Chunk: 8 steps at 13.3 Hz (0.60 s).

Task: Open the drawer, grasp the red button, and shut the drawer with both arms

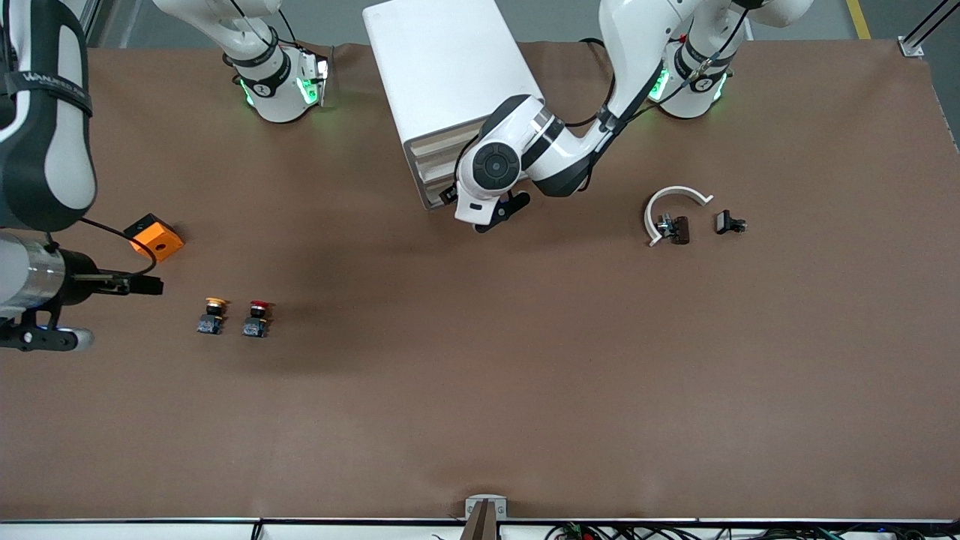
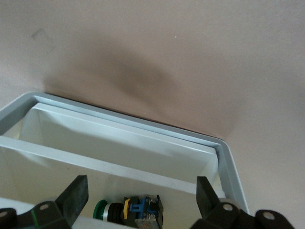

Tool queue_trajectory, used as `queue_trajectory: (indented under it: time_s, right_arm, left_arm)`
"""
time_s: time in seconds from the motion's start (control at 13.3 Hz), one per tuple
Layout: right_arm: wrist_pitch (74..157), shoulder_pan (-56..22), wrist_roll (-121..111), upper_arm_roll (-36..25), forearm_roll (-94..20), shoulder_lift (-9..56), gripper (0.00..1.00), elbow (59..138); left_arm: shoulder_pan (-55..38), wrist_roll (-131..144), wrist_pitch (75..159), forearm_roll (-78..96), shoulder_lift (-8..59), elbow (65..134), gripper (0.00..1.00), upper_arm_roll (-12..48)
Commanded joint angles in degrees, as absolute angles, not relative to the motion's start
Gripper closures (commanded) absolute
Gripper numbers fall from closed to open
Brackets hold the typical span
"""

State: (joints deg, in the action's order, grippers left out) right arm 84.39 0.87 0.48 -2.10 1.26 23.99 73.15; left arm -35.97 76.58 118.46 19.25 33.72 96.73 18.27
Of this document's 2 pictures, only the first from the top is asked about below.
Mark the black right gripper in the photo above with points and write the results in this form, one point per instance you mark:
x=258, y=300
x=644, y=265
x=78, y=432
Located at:
x=77, y=277

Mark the red push button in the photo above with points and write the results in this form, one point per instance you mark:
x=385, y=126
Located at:
x=256, y=324

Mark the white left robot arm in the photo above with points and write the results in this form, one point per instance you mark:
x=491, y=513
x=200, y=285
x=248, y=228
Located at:
x=637, y=45

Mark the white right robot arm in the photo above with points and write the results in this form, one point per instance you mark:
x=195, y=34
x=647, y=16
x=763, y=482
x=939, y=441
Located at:
x=45, y=150

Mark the yellow push button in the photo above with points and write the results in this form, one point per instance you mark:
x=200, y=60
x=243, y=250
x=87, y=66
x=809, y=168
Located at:
x=213, y=321

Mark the orange and black box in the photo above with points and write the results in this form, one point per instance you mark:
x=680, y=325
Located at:
x=161, y=238

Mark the brown table cover sheet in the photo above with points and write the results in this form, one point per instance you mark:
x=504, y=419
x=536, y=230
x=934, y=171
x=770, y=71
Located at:
x=480, y=375

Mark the small brown electrical component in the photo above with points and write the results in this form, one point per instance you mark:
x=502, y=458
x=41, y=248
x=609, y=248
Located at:
x=679, y=229

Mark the small black clip component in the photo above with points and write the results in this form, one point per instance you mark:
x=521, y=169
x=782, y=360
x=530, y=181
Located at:
x=724, y=223

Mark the silver base connector bracket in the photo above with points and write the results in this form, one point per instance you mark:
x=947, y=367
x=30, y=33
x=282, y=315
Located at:
x=313, y=75

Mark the white table edge rail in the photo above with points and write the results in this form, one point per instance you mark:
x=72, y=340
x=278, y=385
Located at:
x=150, y=531

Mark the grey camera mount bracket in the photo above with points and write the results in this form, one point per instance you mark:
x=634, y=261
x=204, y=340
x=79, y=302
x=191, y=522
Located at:
x=486, y=506

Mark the aluminium frame post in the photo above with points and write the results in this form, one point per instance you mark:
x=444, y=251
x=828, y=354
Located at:
x=919, y=41

